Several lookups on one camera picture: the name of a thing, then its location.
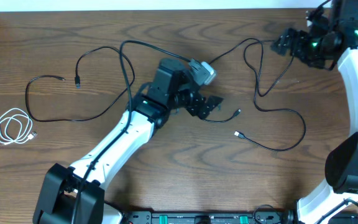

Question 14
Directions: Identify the thick black cable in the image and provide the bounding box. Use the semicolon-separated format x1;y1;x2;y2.
208;37;307;152

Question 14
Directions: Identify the thin black cable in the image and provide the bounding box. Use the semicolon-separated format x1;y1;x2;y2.
25;45;242;124

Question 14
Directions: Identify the white usb cable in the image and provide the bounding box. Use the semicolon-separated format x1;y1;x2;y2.
0;108;39;146

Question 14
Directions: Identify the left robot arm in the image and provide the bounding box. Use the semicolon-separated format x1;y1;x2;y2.
32;58;222;223

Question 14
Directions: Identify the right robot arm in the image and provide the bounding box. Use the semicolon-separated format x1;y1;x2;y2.
271;0;358;223

